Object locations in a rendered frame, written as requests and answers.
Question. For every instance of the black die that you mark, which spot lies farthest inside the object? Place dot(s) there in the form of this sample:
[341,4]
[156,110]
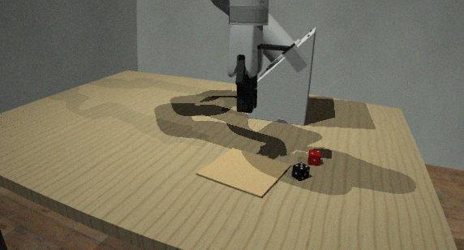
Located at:
[300,171]

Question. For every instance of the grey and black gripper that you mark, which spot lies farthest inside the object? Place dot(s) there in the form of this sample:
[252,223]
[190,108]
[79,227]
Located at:
[243,52]

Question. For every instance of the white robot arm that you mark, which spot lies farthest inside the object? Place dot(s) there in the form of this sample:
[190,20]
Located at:
[275,37]

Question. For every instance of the red die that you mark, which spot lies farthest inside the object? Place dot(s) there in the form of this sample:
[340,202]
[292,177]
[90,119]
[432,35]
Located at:
[314,157]

